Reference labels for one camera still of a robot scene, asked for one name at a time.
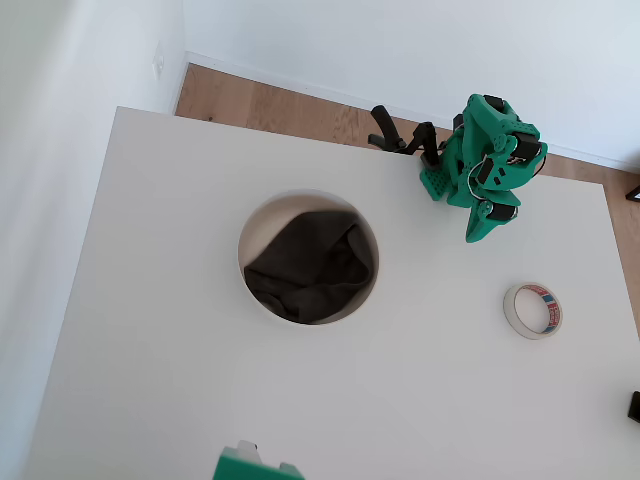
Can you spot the white masking tape roll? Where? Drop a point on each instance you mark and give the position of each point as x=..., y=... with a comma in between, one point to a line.
x=510, y=314

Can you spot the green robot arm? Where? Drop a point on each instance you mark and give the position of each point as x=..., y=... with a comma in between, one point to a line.
x=480, y=130

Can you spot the dark object on floor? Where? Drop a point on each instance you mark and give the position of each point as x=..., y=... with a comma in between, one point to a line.
x=634, y=194

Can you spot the dark grey cloth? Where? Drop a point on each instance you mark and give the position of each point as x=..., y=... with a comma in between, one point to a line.
x=310, y=265

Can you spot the white baseboard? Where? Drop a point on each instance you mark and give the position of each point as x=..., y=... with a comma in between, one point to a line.
x=320, y=85

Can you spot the round table hole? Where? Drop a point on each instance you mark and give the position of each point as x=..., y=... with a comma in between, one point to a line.
x=260, y=215

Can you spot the green plastic printed block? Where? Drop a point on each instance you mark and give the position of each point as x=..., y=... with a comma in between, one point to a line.
x=240, y=467

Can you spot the small black camera box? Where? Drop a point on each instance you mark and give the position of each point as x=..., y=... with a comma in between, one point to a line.
x=635, y=406

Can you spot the white wall outlet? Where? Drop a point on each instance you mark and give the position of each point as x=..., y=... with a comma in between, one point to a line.
x=159, y=62

